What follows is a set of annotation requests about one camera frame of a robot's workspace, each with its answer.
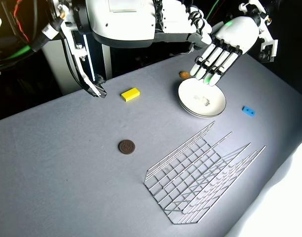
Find yellow rectangular block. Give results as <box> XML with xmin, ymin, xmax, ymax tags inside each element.
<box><xmin>120</xmin><ymin>87</ymin><xmax>141</xmax><ymax>103</ymax></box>

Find red twisted right arm wire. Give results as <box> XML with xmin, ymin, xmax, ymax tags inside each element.
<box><xmin>14</xmin><ymin>0</ymin><xmax>31</xmax><ymax>42</ymax></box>

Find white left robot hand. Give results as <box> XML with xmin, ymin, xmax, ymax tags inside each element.
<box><xmin>189</xmin><ymin>16</ymin><xmax>261</xmax><ymax>86</ymax></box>

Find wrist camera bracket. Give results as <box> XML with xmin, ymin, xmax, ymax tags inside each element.
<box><xmin>238</xmin><ymin>0</ymin><xmax>279</xmax><ymax>63</ymax></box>
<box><xmin>57</xmin><ymin>22</ymin><xmax>108</xmax><ymax>99</ymax></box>

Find green right arm cable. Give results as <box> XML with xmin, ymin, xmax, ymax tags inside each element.
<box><xmin>0</xmin><ymin>45</ymin><xmax>35</xmax><ymax>64</ymax></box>

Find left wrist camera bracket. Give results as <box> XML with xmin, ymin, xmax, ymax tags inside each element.
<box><xmin>238</xmin><ymin>0</ymin><xmax>279</xmax><ymax>63</ymax></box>

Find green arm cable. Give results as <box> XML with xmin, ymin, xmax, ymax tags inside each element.
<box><xmin>0</xmin><ymin>45</ymin><xmax>35</xmax><ymax>64</ymax></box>
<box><xmin>206</xmin><ymin>0</ymin><xmax>220</xmax><ymax>21</ymax></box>

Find silver wire plate rack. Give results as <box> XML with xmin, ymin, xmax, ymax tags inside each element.
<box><xmin>143</xmin><ymin>120</ymin><xmax>267</xmax><ymax>225</ymax></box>

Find green left arm cable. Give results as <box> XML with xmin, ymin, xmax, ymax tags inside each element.
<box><xmin>206</xmin><ymin>0</ymin><xmax>220</xmax><ymax>21</ymax></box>

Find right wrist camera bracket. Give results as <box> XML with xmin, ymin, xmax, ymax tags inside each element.
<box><xmin>57</xmin><ymin>22</ymin><xmax>108</xmax><ymax>99</ymax></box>

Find dark brown round cookie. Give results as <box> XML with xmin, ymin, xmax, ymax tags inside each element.
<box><xmin>118</xmin><ymin>139</ymin><xmax>136</xmax><ymax>156</ymax></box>

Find blue block with holes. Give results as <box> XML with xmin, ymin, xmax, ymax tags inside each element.
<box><xmin>242</xmin><ymin>106</ymin><xmax>256</xmax><ymax>117</ymax></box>

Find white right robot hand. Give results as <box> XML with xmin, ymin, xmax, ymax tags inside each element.
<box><xmin>78</xmin><ymin>0</ymin><xmax>213</xmax><ymax>49</ymax></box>

